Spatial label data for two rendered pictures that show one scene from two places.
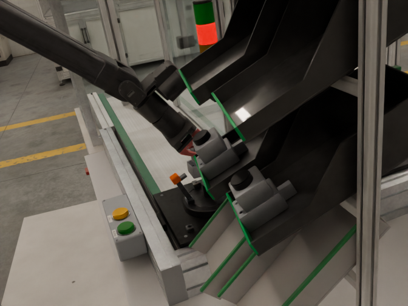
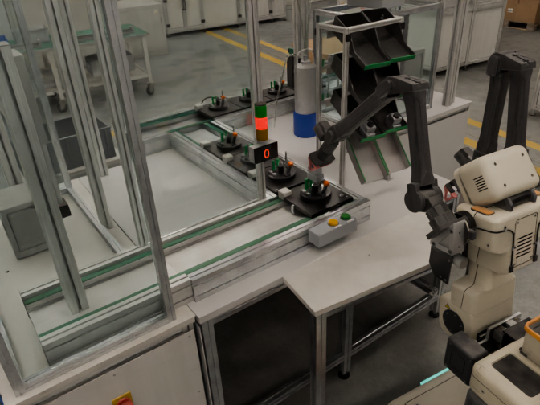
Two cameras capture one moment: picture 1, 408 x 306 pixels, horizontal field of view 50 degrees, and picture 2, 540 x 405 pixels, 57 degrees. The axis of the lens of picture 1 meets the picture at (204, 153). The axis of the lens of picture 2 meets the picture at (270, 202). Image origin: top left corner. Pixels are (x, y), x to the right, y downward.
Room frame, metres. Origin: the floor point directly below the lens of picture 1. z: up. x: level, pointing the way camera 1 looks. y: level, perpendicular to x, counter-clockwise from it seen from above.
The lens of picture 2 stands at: (1.71, 1.78, 2.07)
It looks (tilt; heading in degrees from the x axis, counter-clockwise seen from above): 30 degrees down; 252
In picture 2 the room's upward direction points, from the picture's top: 3 degrees counter-clockwise
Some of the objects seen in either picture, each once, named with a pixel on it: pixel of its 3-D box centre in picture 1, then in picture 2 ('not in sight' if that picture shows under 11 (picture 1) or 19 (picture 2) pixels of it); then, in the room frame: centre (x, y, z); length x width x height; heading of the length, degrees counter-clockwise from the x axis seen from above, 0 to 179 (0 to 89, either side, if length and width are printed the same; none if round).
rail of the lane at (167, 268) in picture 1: (133, 189); (287, 243); (1.15, 0.23, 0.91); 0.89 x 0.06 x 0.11; 16
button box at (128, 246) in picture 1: (123, 224); (333, 229); (0.95, 0.23, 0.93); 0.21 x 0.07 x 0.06; 16
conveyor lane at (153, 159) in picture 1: (186, 170); (258, 227); (1.22, 0.06, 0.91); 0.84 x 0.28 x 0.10; 16
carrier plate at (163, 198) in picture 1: (211, 204); (315, 197); (0.92, 0.00, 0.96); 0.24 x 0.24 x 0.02; 16
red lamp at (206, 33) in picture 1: (206, 33); (261, 122); (1.14, -0.06, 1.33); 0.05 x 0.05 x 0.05
